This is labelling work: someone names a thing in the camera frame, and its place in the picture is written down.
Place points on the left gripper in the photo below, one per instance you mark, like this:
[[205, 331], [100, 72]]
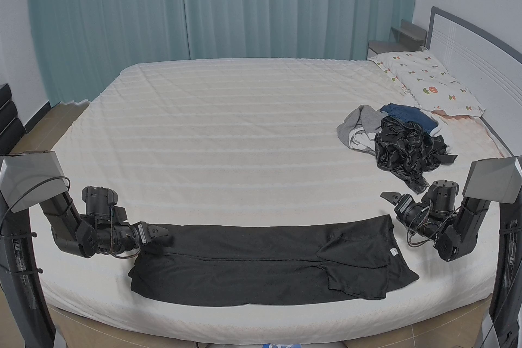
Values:
[[136, 236]]

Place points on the pile of clothes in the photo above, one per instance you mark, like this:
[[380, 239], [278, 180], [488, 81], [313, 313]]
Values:
[[401, 146]]

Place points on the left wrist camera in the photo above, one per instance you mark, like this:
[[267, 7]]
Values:
[[118, 214]]

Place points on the black T-shirt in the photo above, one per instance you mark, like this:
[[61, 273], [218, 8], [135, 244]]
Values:
[[253, 264]]

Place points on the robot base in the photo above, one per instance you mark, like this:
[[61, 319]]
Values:
[[281, 345]]

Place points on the grey bedside table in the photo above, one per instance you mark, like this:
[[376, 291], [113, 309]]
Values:
[[381, 48]]

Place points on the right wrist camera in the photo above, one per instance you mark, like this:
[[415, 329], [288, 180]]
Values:
[[427, 198]]

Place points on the black chest of drawers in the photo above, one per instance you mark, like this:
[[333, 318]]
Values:
[[8, 118]]

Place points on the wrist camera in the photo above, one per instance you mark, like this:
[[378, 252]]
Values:
[[118, 214], [427, 198]]

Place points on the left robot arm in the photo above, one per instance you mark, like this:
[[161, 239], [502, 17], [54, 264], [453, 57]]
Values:
[[61, 216]]

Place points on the bed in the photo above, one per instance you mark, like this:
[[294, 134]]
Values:
[[224, 126]]

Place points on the white printed pillow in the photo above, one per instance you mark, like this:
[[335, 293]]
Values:
[[432, 83]]

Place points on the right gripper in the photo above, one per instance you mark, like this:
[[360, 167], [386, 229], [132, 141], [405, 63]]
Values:
[[410, 211]]

